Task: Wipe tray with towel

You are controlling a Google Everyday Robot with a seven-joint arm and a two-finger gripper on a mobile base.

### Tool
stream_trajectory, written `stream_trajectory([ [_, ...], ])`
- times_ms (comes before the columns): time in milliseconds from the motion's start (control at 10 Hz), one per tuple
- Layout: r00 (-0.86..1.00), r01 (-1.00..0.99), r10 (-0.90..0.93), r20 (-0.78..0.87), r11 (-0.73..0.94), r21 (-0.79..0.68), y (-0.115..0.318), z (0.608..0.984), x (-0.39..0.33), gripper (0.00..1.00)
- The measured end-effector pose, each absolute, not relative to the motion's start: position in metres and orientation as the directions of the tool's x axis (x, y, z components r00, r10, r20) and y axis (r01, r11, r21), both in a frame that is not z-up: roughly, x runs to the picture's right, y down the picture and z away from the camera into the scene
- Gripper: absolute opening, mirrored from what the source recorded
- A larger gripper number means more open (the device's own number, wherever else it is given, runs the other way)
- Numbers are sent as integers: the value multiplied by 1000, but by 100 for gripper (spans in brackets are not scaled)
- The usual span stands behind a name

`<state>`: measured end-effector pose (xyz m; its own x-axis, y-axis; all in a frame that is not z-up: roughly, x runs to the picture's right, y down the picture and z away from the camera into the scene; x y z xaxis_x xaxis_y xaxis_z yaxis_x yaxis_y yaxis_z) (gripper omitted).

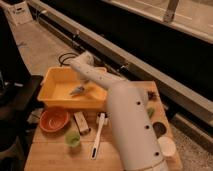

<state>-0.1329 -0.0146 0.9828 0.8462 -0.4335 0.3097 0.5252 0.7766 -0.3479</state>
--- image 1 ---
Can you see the dark star-shaped object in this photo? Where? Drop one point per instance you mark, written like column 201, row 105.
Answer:
column 152, row 95

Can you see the small green object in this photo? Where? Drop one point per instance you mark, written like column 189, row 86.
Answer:
column 150, row 111

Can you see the wooden block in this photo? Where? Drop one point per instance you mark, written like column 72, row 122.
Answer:
column 81, row 123

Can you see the white box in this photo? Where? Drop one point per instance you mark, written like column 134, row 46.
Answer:
column 19, row 13

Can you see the white brush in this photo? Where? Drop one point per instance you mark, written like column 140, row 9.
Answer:
column 101, row 120

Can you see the yellow plastic tray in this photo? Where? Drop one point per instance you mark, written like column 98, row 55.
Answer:
column 58, row 84

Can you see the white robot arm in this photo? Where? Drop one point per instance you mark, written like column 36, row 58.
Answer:
column 132, row 130

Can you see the orange bowl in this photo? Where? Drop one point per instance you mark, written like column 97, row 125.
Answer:
column 53, row 120

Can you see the black chair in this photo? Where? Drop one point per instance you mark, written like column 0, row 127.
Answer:
column 18, row 91

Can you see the green cup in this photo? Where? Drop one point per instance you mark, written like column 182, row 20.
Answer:
column 72, row 139

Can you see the dark round lid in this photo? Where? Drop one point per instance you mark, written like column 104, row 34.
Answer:
column 159, row 128

